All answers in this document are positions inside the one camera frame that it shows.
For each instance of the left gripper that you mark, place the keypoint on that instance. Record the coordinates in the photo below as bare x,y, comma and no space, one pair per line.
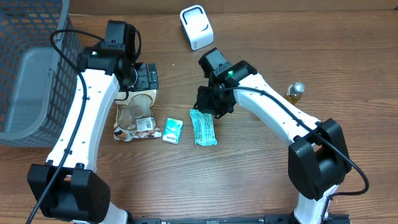
142,82

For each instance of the white barcode scanner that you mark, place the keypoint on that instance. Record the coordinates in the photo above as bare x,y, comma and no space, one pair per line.
196,27

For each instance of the grey plastic shopping basket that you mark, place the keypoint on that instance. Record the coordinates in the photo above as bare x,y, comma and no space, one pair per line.
37,85

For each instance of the teal white tissue packet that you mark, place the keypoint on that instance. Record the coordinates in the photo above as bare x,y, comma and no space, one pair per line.
173,131

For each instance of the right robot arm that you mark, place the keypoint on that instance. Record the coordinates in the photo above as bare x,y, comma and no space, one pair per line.
317,152

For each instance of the teal tissue pack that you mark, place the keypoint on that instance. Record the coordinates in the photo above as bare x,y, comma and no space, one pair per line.
203,128

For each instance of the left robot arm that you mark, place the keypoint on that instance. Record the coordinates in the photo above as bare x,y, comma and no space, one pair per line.
67,187

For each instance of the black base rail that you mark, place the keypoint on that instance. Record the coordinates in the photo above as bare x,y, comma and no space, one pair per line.
217,220

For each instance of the yellow dish soap bottle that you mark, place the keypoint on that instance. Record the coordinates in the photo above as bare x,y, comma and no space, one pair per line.
294,92

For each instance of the brown white snack bag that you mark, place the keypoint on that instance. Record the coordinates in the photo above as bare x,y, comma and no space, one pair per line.
134,117

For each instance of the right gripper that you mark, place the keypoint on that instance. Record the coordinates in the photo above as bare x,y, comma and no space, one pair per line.
207,107

